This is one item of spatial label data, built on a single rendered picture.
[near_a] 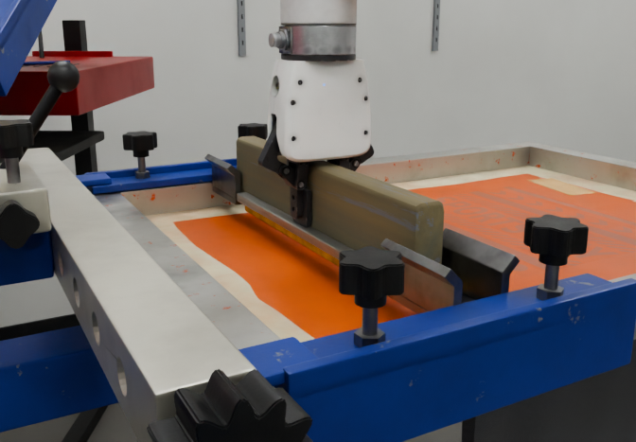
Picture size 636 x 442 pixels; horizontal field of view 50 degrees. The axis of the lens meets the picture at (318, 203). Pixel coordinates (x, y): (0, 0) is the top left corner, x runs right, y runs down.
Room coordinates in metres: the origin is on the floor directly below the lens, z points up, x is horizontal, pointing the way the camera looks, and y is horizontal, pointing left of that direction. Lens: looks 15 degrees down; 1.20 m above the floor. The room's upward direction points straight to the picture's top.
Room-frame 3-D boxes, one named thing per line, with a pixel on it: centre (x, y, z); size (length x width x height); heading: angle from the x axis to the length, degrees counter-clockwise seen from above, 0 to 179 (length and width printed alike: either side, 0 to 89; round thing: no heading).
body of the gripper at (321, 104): (0.70, 0.00, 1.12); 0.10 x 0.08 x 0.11; 119
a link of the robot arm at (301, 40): (0.70, 0.01, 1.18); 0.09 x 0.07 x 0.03; 119
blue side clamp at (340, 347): (0.44, -0.10, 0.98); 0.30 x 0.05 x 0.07; 119
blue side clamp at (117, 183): (0.93, 0.16, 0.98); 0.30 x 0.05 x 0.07; 119
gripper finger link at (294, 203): (0.69, 0.03, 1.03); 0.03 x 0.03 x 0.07; 29
